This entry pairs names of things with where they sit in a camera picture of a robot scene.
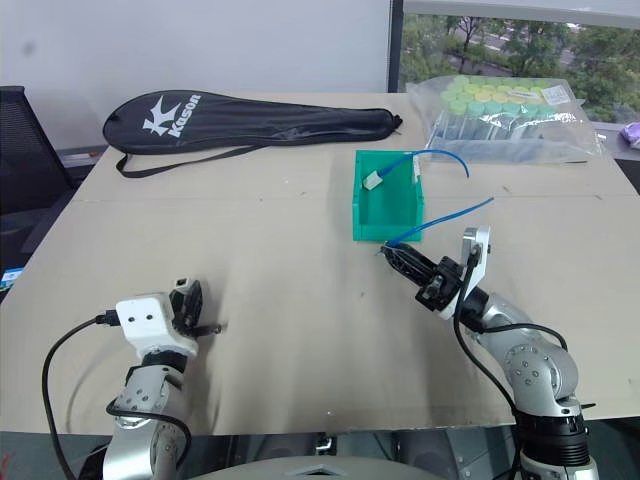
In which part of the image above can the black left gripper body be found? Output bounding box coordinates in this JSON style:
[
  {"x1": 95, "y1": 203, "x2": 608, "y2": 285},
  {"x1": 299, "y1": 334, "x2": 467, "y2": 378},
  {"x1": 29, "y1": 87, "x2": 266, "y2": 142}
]
[{"x1": 172, "y1": 310, "x2": 224, "y2": 342}]

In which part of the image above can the grey rounded robot torso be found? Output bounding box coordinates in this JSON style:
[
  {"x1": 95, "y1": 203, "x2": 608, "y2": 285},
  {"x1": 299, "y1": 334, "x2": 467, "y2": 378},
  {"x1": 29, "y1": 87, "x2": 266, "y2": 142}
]
[{"x1": 197, "y1": 451, "x2": 451, "y2": 480}]

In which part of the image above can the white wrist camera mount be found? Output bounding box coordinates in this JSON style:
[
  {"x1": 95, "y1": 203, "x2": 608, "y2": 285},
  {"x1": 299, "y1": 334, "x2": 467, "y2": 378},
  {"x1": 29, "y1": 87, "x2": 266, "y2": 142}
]
[
  {"x1": 115, "y1": 292, "x2": 199, "y2": 359},
  {"x1": 439, "y1": 225, "x2": 493, "y2": 321}
]

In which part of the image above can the green plastic bin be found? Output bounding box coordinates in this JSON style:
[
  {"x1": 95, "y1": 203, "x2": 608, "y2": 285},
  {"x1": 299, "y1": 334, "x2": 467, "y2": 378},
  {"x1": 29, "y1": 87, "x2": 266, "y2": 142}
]
[{"x1": 349, "y1": 148, "x2": 427, "y2": 244}]

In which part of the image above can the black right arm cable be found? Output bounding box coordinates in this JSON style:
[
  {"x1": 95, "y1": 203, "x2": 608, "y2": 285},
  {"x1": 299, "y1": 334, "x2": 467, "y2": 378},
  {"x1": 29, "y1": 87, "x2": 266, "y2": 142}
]
[{"x1": 451, "y1": 243, "x2": 571, "y2": 480}]

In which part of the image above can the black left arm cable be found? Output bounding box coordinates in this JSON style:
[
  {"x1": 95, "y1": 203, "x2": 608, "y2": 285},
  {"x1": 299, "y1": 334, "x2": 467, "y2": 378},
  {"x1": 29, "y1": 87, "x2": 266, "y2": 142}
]
[{"x1": 41, "y1": 309, "x2": 194, "y2": 480}]

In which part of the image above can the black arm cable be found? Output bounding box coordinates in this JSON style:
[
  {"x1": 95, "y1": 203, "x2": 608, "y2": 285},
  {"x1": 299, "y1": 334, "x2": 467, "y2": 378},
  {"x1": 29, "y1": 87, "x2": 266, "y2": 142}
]
[
  {"x1": 451, "y1": 243, "x2": 571, "y2": 480},
  {"x1": 41, "y1": 309, "x2": 194, "y2": 480}
]

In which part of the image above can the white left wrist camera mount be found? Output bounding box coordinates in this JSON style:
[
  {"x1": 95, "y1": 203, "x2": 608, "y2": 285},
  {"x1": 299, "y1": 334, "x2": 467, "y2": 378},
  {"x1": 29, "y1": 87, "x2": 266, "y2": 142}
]
[{"x1": 115, "y1": 292, "x2": 199, "y2": 359}]

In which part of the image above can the black Kason racket bag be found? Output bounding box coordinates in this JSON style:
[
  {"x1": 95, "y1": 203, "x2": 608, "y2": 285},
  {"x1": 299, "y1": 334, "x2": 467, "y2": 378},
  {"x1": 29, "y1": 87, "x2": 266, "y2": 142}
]
[{"x1": 102, "y1": 89, "x2": 405, "y2": 179}]

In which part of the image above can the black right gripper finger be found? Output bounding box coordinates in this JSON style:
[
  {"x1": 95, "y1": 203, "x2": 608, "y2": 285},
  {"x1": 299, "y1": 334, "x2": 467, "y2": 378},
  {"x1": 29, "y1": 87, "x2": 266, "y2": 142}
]
[
  {"x1": 393, "y1": 242, "x2": 443, "y2": 282},
  {"x1": 381, "y1": 246, "x2": 429, "y2": 291}
]

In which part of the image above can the clear bag of capped tubes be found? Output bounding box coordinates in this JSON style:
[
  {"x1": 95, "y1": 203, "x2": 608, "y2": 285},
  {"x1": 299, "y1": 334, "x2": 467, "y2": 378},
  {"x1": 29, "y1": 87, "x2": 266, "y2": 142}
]
[{"x1": 405, "y1": 74, "x2": 609, "y2": 167}]

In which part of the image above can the dark window frame post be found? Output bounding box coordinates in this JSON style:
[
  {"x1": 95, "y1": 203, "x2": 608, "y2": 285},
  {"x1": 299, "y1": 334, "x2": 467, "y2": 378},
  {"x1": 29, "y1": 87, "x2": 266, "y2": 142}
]
[{"x1": 388, "y1": 0, "x2": 406, "y2": 94}]

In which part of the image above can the blue network cable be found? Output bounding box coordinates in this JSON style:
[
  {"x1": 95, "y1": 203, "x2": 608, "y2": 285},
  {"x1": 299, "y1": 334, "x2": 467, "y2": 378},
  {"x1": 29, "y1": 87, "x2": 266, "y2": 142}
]
[
  {"x1": 378, "y1": 148, "x2": 472, "y2": 180},
  {"x1": 383, "y1": 196, "x2": 496, "y2": 250}
]

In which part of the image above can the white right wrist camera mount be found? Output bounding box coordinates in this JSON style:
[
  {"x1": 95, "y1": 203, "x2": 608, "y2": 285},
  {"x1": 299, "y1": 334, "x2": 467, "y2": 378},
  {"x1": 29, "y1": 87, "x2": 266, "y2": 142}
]
[{"x1": 439, "y1": 225, "x2": 493, "y2": 321}]

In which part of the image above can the purple object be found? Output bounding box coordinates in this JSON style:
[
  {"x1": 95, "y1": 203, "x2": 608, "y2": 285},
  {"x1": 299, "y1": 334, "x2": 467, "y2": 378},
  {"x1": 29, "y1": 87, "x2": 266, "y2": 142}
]
[{"x1": 618, "y1": 121, "x2": 640, "y2": 150}]

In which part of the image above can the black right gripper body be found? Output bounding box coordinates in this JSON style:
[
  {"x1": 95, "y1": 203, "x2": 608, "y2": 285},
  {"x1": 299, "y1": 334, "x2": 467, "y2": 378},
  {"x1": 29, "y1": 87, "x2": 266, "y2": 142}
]
[{"x1": 414, "y1": 256, "x2": 465, "y2": 314}]

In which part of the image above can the black mesh office chair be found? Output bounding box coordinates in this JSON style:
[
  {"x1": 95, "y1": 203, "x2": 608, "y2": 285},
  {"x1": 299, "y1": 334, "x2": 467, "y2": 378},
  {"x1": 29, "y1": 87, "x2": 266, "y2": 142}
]
[{"x1": 0, "y1": 85, "x2": 77, "y2": 261}]

